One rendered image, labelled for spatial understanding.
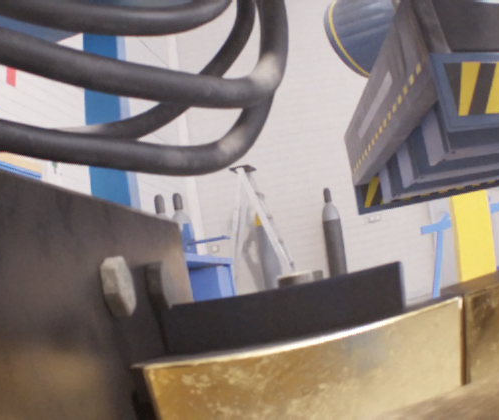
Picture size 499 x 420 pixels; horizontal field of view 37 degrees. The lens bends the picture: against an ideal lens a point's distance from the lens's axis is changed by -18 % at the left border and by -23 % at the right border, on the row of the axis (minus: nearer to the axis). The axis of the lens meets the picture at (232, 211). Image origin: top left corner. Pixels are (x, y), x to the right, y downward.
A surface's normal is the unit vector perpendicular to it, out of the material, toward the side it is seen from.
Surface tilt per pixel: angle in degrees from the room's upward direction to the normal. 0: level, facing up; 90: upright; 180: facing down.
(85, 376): 90
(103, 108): 90
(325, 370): 90
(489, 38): 90
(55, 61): 119
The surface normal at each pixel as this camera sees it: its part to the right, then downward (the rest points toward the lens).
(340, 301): -0.15, -0.07
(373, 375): 0.11, -0.11
